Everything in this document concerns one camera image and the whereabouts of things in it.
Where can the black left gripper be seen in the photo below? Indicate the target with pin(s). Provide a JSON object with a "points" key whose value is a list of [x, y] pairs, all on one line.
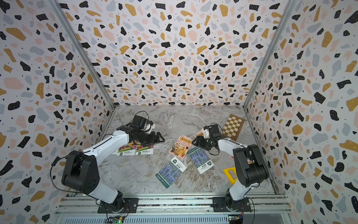
{"points": [[152, 140]]}

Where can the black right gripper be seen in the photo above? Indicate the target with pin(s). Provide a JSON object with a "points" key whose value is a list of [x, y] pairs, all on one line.
{"points": [[201, 138]]}

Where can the sunflower seed packet pink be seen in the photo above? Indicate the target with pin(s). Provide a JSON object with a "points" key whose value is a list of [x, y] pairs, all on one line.
{"points": [[181, 147], [199, 133]]}

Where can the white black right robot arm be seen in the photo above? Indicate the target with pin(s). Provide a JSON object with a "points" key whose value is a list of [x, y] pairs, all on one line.
{"points": [[250, 166]]}

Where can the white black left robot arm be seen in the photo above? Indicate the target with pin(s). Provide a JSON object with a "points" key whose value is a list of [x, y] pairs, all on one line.
{"points": [[81, 170]]}

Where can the lavender seed packet right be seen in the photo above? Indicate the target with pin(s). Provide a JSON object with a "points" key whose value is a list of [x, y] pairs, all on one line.
{"points": [[200, 159]]}

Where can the lavender seed packet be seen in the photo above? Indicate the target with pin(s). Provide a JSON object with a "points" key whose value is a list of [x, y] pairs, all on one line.
{"points": [[171, 172], [200, 159]]}

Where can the lavender seed packet left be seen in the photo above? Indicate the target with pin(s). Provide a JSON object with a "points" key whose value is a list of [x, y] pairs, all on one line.
{"points": [[171, 172]]}

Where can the wooden chessboard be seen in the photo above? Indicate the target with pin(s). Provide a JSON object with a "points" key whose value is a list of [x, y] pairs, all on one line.
{"points": [[233, 126]]}

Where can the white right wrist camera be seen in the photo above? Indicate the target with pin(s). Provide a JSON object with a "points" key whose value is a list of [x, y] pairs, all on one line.
{"points": [[206, 132]]}

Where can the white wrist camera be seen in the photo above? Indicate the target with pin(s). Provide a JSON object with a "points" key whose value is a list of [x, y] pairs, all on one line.
{"points": [[148, 127], [206, 132]]}

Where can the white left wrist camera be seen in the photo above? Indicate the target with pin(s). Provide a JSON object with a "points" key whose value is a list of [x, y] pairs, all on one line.
{"points": [[148, 127]]}

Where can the yellow plastic frame tool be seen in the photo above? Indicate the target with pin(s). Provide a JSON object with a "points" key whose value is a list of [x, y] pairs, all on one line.
{"points": [[231, 175]]}

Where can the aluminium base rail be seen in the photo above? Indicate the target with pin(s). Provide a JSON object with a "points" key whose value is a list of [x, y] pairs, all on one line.
{"points": [[192, 208]]}

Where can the left aluminium corner post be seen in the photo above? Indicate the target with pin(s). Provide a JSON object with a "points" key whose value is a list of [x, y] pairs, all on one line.
{"points": [[55, 6]]}

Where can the aluminium corner post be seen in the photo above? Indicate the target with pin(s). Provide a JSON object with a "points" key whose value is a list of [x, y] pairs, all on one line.
{"points": [[276, 37], [55, 6]]}

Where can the right aluminium corner post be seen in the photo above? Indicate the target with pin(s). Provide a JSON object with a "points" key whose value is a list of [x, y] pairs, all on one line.
{"points": [[276, 37]]}

